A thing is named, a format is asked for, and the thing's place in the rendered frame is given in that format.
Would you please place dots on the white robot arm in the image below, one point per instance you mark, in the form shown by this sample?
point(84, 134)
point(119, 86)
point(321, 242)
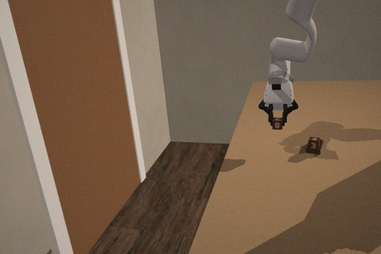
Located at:
point(283, 51)

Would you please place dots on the brown wooden number cube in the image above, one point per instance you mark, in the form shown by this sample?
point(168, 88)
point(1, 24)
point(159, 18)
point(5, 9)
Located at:
point(277, 124)
point(314, 142)

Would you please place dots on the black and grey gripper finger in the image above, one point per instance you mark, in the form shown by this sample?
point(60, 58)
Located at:
point(268, 110)
point(287, 111)

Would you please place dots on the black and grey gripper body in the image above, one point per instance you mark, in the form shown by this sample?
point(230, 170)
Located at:
point(279, 97)

